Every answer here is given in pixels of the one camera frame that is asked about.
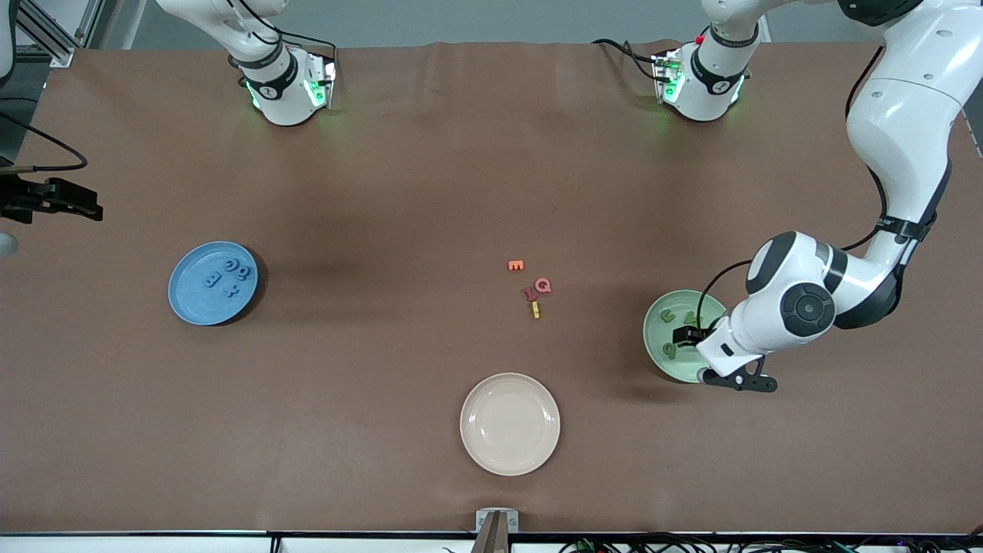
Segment green round plate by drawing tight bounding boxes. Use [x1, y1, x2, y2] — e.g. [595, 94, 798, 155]
[643, 290, 729, 383]

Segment white table front rail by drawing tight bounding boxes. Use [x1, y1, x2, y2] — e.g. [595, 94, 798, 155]
[0, 532, 983, 553]

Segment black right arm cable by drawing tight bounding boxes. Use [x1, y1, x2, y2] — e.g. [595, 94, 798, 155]
[0, 0, 339, 173]

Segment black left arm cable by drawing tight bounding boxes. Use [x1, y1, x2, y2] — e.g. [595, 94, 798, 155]
[693, 42, 938, 329]

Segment black base cables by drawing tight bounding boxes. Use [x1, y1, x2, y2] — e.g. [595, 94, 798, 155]
[593, 38, 663, 82]

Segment blue round plate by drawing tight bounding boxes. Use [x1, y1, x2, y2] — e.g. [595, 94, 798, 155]
[167, 241, 260, 326]

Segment beige round plate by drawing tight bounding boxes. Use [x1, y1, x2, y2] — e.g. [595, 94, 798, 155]
[459, 373, 561, 477]

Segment grey metal camera bracket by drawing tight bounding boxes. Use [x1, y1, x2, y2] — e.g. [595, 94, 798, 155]
[475, 508, 520, 553]

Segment aluminium frame post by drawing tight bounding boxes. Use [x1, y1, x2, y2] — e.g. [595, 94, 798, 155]
[914, 0, 983, 59]
[15, 0, 104, 66]

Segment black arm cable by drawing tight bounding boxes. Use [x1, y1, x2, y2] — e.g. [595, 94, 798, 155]
[0, 0, 339, 173]
[693, 42, 938, 329]

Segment brown table mat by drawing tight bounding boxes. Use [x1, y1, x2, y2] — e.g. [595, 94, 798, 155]
[0, 40, 983, 535]

